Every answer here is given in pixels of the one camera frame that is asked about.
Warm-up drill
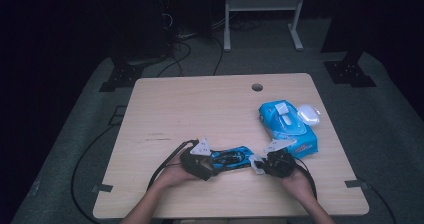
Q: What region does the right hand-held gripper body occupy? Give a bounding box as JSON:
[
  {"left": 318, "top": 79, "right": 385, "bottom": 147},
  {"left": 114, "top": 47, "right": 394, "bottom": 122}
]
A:
[{"left": 263, "top": 138, "right": 298, "bottom": 179}]

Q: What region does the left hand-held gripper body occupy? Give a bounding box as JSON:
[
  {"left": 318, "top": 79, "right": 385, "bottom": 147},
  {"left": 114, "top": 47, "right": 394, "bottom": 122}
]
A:
[{"left": 179, "top": 137, "right": 215, "bottom": 182}]

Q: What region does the white wet wipe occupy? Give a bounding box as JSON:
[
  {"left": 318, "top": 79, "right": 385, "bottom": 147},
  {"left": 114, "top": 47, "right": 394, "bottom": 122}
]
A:
[
  {"left": 273, "top": 102, "right": 291, "bottom": 116},
  {"left": 248, "top": 153, "right": 267, "bottom": 176}
]

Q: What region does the blue and black toy car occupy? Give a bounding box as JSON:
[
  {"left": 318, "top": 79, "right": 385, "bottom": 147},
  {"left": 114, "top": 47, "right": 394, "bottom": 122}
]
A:
[{"left": 209, "top": 145, "right": 255, "bottom": 172}]

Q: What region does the blue wet wipes pack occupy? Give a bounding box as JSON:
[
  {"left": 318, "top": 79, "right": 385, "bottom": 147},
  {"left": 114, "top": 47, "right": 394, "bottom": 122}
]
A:
[{"left": 258, "top": 99, "right": 322, "bottom": 160}]

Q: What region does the person's left hand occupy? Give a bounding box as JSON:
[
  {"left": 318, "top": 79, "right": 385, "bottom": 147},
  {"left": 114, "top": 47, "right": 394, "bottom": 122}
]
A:
[{"left": 155, "top": 162, "right": 202, "bottom": 190}]

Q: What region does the person's right hand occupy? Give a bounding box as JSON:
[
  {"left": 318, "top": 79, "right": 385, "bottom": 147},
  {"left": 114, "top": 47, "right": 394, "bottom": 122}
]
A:
[{"left": 277, "top": 168, "right": 315, "bottom": 202}]

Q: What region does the dark tape strip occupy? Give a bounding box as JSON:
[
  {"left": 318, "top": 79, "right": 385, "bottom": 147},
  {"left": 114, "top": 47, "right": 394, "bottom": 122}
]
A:
[
  {"left": 91, "top": 183, "right": 114, "bottom": 194},
  {"left": 344, "top": 179, "right": 368, "bottom": 189}
]

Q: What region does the black stand base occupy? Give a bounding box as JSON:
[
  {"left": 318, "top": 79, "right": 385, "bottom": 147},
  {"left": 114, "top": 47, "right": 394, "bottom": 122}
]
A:
[
  {"left": 98, "top": 63, "right": 145, "bottom": 93},
  {"left": 322, "top": 51, "right": 378, "bottom": 89}
]

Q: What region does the white metal stand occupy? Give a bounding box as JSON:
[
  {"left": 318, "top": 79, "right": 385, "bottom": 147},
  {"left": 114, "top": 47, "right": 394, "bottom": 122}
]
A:
[{"left": 223, "top": 0, "right": 308, "bottom": 53}]

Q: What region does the left hand-held gripper black cable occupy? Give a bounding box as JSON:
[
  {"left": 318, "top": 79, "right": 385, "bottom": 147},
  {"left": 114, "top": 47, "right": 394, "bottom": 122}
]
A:
[{"left": 147, "top": 139, "right": 200, "bottom": 191}]

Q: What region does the hand-held gripper black cable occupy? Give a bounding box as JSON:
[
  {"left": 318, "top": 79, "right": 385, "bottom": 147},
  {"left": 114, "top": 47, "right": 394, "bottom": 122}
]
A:
[
  {"left": 293, "top": 157, "right": 318, "bottom": 200},
  {"left": 147, "top": 139, "right": 200, "bottom": 191}
]

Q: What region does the right hand-held gripper black cable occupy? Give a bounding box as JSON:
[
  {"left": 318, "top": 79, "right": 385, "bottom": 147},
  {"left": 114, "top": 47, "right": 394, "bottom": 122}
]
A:
[{"left": 293, "top": 157, "right": 318, "bottom": 200}]

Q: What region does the black floor cable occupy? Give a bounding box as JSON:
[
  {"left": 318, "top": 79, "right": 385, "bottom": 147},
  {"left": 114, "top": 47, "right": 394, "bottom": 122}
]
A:
[
  {"left": 70, "top": 124, "right": 118, "bottom": 224},
  {"left": 357, "top": 176, "right": 398, "bottom": 224}
]

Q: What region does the bundle of black cables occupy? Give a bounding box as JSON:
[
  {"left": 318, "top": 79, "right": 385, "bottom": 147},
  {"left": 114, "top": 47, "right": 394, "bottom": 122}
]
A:
[{"left": 155, "top": 12, "right": 225, "bottom": 78}]

